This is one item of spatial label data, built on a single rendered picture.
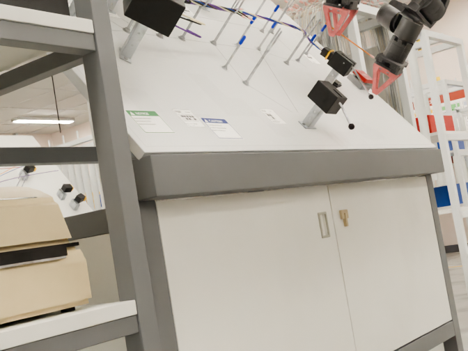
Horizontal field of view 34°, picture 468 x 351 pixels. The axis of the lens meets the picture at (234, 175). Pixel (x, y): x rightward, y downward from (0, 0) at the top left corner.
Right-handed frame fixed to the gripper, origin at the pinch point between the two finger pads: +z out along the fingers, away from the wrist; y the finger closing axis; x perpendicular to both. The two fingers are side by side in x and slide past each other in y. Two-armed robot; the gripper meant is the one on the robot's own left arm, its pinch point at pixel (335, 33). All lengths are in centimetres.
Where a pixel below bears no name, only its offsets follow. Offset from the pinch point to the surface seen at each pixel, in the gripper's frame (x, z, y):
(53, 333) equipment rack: 9, 30, 121
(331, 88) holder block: 12.5, 7.7, 37.0
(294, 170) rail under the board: 15, 21, 57
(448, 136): 6, 69, -256
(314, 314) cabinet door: 25, 48, 57
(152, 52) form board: -18, 5, 61
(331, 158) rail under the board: 17.1, 21.0, 41.3
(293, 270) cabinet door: 19, 40, 60
